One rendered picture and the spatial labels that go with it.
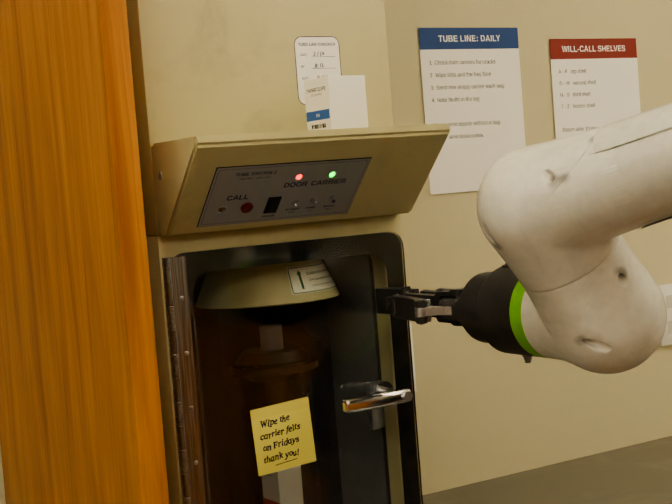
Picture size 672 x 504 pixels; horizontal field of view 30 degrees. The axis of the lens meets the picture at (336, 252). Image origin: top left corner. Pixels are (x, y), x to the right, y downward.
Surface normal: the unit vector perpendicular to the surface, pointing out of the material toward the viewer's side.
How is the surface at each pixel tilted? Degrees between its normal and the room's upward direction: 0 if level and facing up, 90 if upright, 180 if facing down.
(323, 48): 90
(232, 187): 135
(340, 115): 90
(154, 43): 90
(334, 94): 90
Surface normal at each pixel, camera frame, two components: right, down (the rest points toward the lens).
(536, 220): -0.40, 0.33
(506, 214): -0.63, 0.20
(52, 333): -0.85, 0.09
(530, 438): 0.52, 0.00
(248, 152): 0.42, 0.71
